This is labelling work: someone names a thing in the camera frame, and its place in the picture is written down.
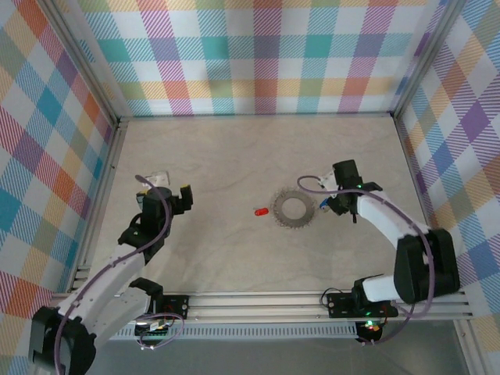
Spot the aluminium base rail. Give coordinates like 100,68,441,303
46,291,473,323

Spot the grey slotted cable duct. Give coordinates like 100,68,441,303
109,322,359,341

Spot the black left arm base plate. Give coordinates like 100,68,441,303
132,295,191,321

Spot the right controller board with lights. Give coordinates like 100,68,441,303
357,319,386,341

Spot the aluminium table side rail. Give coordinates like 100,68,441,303
392,112,476,325
68,119,130,292

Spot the left controller board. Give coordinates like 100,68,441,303
134,320,171,337

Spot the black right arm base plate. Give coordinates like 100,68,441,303
327,291,398,320

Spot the aluminium frame post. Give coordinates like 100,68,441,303
390,0,466,118
38,0,122,124

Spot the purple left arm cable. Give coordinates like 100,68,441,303
54,174,175,375

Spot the aluminium table end rail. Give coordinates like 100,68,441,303
119,112,398,120

